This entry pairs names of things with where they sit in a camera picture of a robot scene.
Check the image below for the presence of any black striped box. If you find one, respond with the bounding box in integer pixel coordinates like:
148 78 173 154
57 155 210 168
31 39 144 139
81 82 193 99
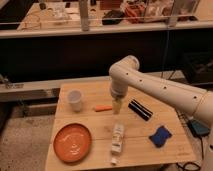
128 99 153 121

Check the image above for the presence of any grey metal post right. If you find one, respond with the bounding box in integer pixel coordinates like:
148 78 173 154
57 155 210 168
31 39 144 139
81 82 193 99
167 0 183 27

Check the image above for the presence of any black bag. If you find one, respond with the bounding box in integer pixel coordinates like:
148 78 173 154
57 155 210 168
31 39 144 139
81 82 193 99
102 10 124 25

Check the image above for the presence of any orange plate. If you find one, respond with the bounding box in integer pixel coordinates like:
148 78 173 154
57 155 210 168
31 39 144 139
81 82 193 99
53 123 92 163

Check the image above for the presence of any black cable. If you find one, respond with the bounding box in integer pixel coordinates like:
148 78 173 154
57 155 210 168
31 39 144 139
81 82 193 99
175 109 208 171

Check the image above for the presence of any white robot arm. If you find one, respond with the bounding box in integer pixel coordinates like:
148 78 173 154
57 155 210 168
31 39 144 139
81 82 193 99
109 55 213 171

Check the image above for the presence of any blue sponge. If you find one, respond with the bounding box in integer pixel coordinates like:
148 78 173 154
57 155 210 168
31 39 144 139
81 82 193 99
149 126 172 148

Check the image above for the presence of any grey metal post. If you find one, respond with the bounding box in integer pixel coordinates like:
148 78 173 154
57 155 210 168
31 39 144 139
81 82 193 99
79 0 89 31
167 0 183 27

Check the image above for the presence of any black power adapter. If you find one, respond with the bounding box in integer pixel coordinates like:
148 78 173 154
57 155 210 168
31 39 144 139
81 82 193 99
187 119 210 137

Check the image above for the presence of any red cloth pile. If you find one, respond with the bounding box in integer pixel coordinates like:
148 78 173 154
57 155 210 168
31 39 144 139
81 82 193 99
125 5 145 24

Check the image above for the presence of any white squeeze bottle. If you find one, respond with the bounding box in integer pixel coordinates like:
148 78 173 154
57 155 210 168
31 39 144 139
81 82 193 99
110 124 125 165

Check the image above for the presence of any white ceramic cup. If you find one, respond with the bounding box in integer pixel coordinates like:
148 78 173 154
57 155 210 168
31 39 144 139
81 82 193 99
67 90 82 112

